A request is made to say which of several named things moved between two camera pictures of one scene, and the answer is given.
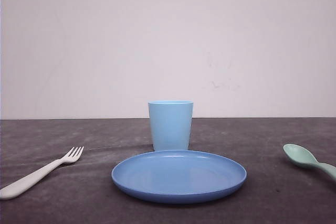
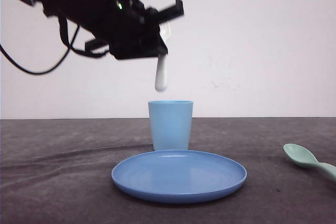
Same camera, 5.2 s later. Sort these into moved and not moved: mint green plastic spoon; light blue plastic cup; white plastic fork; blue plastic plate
Moved: white plastic fork
Not moved: mint green plastic spoon; blue plastic plate; light blue plastic cup
